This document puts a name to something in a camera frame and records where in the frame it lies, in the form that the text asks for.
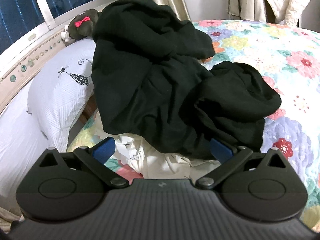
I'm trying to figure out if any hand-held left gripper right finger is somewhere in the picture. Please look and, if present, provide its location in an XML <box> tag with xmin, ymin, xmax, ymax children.
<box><xmin>196</xmin><ymin>138</ymin><xmax>287</xmax><ymax>188</ymax></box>

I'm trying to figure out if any grey plush toy pink bow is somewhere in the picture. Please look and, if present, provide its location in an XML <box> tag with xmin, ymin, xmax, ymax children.
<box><xmin>61</xmin><ymin>9</ymin><xmax>102</xmax><ymax>46</ymax></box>

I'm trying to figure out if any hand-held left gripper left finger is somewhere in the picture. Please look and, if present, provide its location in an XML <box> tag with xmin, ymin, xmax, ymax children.
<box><xmin>39</xmin><ymin>137</ymin><xmax>130</xmax><ymax>189</ymax></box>

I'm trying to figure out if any white cat-print pillow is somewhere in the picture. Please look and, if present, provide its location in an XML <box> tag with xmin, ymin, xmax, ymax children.
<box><xmin>26</xmin><ymin>38</ymin><xmax>97</xmax><ymax>153</ymax></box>

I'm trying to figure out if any window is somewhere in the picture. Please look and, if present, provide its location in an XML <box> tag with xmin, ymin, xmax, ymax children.
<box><xmin>0</xmin><ymin>0</ymin><xmax>124</xmax><ymax>55</ymax></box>

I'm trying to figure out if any black sweater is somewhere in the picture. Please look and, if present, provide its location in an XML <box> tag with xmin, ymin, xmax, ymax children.
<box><xmin>91</xmin><ymin>0</ymin><xmax>282</xmax><ymax>160</ymax></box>

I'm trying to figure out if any crumpled white cloth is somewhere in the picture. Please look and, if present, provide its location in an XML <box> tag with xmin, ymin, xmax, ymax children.
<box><xmin>96</xmin><ymin>110</ymin><xmax>220</xmax><ymax>179</ymax></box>

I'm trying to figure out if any floral quilt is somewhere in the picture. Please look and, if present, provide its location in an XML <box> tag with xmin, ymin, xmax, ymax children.
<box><xmin>67</xmin><ymin>19</ymin><xmax>320</xmax><ymax>227</ymax></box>

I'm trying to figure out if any plain white pillow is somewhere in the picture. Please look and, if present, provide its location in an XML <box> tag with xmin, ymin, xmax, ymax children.
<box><xmin>0</xmin><ymin>80</ymin><xmax>68</xmax><ymax>205</ymax></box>

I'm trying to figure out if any painted wooden headboard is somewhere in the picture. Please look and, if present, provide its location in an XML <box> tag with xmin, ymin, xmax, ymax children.
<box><xmin>0</xmin><ymin>4</ymin><xmax>110</xmax><ymax>115</ymax></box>

